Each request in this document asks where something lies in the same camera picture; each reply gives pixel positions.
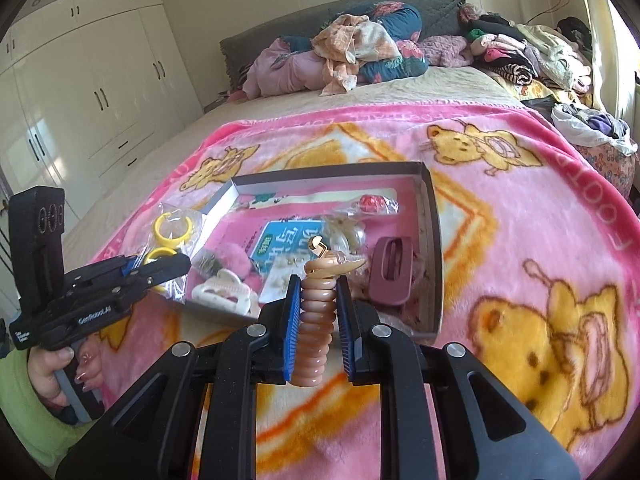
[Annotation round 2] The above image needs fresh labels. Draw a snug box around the pink fluffy cloth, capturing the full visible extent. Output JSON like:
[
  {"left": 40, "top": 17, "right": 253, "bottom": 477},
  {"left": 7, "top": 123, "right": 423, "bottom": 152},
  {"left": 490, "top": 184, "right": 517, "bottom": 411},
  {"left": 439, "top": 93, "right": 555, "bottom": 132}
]
[{"left": 417, "top": 35, "right": 473, "bottom": 67}]

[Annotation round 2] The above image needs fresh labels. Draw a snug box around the white wardrobe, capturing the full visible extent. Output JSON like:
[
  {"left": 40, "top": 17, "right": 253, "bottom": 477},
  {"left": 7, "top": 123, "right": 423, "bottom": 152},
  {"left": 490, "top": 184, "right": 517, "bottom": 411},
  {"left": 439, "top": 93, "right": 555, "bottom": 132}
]
[{"left": 0, "top": 0, "right": 206, "bottom": 281}]

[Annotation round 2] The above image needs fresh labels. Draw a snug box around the pile of clothes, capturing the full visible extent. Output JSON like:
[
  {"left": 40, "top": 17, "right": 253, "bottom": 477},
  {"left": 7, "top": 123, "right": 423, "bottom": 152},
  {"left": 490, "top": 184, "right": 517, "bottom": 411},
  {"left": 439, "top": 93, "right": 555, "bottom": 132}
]
[{"left": 457, "top": 4, "right": 638, "bottom": 153}]

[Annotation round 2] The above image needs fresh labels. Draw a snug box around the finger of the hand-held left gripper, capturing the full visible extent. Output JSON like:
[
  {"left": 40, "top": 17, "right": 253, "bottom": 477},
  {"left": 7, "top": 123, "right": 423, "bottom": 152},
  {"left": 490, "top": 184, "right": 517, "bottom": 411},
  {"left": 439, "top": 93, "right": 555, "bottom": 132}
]
[
  {"left": 135, "top": 254, "right": 192, "bottom": 286},
  {"left": 90, "top": 255, "right": 141, "bottom": 276}
]

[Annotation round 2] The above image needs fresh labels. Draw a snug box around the pink quilt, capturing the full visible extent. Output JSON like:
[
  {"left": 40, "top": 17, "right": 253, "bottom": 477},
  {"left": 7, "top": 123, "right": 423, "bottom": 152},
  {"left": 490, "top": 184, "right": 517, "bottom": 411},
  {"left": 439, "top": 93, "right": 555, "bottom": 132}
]
[{"left": 242, "top": 40, "right": 331, "bottom": 98}]

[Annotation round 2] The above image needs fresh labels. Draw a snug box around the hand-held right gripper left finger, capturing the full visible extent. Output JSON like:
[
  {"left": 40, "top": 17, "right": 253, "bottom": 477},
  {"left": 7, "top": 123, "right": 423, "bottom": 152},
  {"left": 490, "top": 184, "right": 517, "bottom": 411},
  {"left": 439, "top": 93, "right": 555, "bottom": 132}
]
[{"left": 55, "top": 276, "right": 303, "bottom": 480}]

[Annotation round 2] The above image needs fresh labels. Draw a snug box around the floral patterned cushion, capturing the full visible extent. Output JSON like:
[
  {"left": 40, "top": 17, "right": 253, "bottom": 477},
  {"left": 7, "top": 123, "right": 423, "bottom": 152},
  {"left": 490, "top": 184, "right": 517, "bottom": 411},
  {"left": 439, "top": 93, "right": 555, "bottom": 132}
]
[{"left": 575, "top": 140, "right": 640, "bottom": 201}]

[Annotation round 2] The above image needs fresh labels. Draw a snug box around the clear hair claw clip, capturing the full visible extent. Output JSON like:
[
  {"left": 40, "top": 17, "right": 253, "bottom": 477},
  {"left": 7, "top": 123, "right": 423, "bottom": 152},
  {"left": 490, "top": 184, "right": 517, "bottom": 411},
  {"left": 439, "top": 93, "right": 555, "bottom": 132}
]
[{"left": 320, "top": 215, "right": 368, "bottom": 256}]

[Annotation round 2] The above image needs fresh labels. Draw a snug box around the brown cardboard box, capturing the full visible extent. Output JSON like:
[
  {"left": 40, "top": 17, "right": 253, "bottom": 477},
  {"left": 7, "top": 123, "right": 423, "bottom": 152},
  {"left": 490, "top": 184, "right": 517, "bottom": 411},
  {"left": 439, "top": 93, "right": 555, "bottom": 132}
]
[{"left": 182, "top": 161, "right": 446, "bottom": 338}]

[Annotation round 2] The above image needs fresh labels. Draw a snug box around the pink booklet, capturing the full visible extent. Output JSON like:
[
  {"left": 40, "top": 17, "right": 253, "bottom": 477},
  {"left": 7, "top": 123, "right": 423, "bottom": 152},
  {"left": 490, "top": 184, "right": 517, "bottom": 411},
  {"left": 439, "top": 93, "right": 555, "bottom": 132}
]
[{"left": 215, "top": 187, "right": 401, "bottom": 271}]

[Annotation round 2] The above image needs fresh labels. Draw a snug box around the white hair claw clip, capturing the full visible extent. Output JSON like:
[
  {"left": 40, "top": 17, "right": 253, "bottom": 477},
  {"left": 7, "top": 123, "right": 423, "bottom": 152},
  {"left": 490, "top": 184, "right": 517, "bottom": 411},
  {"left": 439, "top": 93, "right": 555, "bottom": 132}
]
[{"left": 192, "top": 269, "right": 261, "bottom": 317}]

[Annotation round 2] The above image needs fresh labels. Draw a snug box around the blue book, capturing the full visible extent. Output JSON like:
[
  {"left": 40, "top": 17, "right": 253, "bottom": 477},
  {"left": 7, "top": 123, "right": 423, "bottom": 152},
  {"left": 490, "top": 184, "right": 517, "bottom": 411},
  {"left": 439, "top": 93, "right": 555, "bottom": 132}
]
[{"left": 250, "top": 220, "right": 326, "bottom": 276}]

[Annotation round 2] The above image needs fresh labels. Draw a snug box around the pink printed blanket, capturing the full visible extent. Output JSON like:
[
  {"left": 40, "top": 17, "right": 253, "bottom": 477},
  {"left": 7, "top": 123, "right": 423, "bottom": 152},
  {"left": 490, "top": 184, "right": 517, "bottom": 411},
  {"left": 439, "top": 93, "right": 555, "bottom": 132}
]
[{"left": 87, "top": 105, "right": 640, "bottom": 480}]

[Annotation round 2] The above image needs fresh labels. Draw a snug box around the person's left forearm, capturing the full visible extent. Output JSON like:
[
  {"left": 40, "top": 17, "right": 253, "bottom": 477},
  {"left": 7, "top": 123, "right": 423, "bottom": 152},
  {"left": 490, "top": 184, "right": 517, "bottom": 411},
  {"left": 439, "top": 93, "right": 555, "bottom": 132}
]
[{"left": 0, "top": 347, "right": 81, "bottom": 468}]

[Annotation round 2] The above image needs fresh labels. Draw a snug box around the peach floral cloth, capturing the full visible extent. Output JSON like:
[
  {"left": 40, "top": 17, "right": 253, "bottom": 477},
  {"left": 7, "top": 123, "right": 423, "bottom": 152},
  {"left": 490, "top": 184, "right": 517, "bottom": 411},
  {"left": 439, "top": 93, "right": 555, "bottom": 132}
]
[{"left": 312, "top": 14, "right": 401, "bottom": 96}]

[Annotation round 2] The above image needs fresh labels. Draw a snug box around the pink fluffy hair tie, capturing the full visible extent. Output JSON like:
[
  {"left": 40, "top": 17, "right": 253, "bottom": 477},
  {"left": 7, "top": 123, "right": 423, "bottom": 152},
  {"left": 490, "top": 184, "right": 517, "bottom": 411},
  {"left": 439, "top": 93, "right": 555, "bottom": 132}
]
[{"left": 220, "top": 242, "right": 253, "bottom": 281}]

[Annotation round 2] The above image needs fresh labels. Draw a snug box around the white earring card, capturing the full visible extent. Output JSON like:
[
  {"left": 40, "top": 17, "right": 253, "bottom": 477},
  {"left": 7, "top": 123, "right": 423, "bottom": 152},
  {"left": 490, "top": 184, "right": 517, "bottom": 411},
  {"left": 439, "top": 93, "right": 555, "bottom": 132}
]
[{"left": 260, "top": 255, "right": 301, "bottom": 306}]

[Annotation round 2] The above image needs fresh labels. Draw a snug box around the yellow hoop earrings packet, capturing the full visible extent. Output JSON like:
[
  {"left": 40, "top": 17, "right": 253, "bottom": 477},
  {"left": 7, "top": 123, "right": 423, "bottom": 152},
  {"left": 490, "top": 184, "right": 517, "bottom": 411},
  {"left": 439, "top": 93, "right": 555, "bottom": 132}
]
[{"left": 135, "top": 202, "right": 206, "bottom": 296}]

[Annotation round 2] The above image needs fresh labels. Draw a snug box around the maroon hair claw clip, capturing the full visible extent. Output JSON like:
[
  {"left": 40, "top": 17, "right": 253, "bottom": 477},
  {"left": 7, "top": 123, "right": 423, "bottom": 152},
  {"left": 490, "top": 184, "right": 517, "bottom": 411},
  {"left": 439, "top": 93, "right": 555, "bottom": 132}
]
[{"left": 369, "top": 236, "right": 417, "bottom": 307}]

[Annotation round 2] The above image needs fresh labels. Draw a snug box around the person's left hand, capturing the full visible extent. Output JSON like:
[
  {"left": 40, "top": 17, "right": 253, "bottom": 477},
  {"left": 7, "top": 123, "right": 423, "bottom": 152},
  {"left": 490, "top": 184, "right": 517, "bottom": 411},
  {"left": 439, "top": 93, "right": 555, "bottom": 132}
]
[{"left": 27, "top": 341, "right": 108, "bottom": 409}]

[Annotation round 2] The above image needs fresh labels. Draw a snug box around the navy floral quilt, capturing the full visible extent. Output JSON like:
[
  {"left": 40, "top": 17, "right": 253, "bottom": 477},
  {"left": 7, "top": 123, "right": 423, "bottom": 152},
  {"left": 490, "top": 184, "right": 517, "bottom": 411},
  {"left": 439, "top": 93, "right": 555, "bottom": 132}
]
[{"left": 280, "top": 2, "right": 431, "bottom": 86}]

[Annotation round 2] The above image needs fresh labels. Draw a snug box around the red ball earrings packet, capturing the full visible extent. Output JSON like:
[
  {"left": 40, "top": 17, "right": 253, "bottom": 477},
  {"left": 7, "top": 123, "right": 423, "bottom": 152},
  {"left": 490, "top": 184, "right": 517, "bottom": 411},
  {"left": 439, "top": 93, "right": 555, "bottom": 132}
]
[{"left": 345, "top": 191, "right": 401, "bottom": 216}]

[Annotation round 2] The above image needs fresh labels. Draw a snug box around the grey headboard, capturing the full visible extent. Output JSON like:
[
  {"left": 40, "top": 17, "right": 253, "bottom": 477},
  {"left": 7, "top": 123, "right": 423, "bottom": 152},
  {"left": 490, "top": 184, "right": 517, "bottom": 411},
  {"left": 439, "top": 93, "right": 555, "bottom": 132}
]
[{"left": 220, "top": 0, "right": 468, "bottom": 91}]

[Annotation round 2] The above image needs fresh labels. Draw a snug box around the beige spiral hair tie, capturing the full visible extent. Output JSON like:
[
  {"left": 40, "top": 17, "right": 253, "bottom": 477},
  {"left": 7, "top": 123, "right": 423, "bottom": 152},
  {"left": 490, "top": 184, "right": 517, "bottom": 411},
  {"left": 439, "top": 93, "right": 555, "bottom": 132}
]
[{"left": 292, "top": 237, "right": 368, "bottom": 388}]

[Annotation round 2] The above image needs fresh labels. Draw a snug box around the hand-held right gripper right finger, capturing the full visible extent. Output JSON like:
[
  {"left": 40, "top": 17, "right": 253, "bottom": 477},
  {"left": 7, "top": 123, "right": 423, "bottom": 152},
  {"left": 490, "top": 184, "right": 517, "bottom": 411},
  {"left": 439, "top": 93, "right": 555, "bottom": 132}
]
[{"left": 336, "top": 276, "right": 583, "bottom": 480}]

